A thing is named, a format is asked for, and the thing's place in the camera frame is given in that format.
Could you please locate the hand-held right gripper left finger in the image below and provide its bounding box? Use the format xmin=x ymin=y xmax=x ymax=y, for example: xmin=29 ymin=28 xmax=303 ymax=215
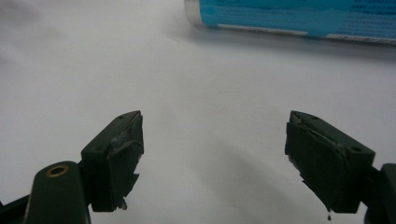
xmin=79 ymin=109 xmax=145 ymax=213

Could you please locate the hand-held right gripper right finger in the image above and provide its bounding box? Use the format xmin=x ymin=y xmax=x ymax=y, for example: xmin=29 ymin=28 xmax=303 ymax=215
xmin=284 ymin=110 xmax=376 ymax=221

